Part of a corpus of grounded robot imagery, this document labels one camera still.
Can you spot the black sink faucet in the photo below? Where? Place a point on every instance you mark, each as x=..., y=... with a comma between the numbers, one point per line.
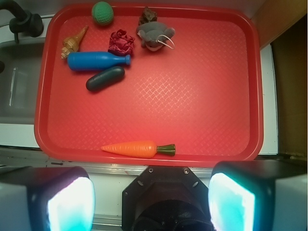
x=24, y=21

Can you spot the dark green plastic pickle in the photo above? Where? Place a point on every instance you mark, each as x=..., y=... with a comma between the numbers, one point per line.
x=105, y=78

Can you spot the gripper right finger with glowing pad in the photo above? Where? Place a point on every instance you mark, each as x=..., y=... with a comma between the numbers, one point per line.
x=260, y=195

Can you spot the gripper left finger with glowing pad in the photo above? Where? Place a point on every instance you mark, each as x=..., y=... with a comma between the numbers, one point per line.
x=46, y=199

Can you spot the grey toy sink basin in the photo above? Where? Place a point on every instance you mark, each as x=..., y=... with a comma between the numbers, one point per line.
x=20, y=65

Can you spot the brown spiral seashell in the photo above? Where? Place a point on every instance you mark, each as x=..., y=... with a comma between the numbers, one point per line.
x=72, y=43

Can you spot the green textured ball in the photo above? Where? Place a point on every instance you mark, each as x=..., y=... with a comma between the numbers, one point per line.
x=102, y=13

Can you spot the brown pine cone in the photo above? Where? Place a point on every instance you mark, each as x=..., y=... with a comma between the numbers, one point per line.
x=147, y=16

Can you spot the crumpled dark red paper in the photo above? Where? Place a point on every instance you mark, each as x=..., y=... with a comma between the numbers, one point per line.
x=121, y=44

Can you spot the red plastic tray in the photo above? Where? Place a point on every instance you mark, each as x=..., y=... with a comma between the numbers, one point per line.
x=205, y=96

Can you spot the blue plastic bottle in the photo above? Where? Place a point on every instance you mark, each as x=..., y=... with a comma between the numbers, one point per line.
x=95, y=60

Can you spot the grey plush mouse toy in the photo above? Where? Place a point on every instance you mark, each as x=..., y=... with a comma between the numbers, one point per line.
x=155, y=35

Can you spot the orange plastic carrot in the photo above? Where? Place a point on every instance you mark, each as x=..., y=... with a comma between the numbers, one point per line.
x=140, y=149

